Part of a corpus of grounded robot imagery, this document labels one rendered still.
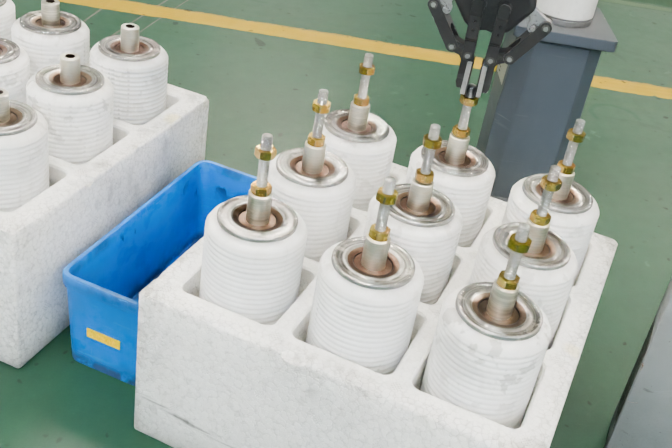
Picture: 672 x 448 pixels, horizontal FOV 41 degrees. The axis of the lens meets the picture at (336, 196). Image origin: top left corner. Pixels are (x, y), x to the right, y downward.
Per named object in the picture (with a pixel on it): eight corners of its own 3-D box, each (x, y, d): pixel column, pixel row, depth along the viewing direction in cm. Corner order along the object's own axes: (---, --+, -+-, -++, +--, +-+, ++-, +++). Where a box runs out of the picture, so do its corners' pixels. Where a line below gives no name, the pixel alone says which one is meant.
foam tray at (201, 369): (299, 249, 125) (316, 135, 116) (575, 357, 114) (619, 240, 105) (132, 429, 93) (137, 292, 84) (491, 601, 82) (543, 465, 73)
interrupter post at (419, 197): (423, 218, 89) (430, 189, 88) (401, 209, 90) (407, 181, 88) (432, 207, 91) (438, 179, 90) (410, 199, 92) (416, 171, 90)
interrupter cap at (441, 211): (439, 239, 87) (441, 233, 86) (367, 212, 89) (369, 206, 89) (463, 205, 93) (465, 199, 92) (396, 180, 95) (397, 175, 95)
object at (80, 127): (63, 184, 118) (61, 55, 108) (126, 208, 115) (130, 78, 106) (13, 218, 110) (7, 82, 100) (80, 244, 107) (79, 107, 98)
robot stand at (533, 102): (462, 161, 154) (505, -9, 138) (547, 174, 154) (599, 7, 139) (468, 206, 141) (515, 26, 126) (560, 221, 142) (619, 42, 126)
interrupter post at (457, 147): (464, 158, 101) (471, 132, 100) (464, 168, 99) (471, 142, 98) (443, 154, 101) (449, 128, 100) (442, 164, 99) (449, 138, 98)
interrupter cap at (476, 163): (487, 152, 104) (488, 146, 103) (488, 184, 97) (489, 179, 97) (421, 139, 104) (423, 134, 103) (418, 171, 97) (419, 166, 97)
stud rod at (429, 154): (427, 192, 90) (442, 125, 86) (423, 196, 89) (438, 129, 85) (418, 189, 90) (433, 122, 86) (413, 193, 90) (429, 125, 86)
